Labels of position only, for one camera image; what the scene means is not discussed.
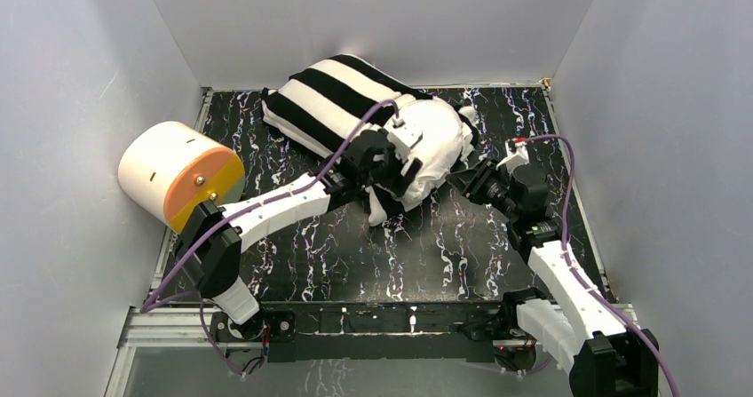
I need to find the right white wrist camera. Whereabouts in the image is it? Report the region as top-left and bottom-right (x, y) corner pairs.
(496, 140), (530, 173)

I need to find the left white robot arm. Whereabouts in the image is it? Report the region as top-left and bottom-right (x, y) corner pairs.
(176, 131), (414, 340)

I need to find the white orange cylinder roll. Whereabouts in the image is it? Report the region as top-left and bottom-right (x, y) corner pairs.
(117, 121), (245, 233)

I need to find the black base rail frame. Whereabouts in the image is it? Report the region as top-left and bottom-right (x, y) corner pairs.
(209, 301), (541, 372)

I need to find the purple cable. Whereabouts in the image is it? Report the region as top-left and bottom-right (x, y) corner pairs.
(505, 134), (684, 397)
(141, 98), (401, 349)

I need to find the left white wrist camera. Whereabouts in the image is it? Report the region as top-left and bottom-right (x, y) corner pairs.
(387, 117), (423, 151)

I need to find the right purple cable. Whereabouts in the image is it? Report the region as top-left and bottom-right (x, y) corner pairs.
(505, 134), (684, 397)

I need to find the black white striped pillowcase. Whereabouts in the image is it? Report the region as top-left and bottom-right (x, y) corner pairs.
(261, 55), (478, 226)

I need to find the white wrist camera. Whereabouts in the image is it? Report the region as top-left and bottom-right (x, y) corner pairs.
(496, 140), (530, 173)
(387, 117), (423, 151)

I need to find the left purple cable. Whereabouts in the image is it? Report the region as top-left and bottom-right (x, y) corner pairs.
(141, 98), (401, 349)

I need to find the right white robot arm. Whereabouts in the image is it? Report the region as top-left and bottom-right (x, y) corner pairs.
(448, 162), (659, 396)

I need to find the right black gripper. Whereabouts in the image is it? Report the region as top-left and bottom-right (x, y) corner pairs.
(445, 155), (519, 221)

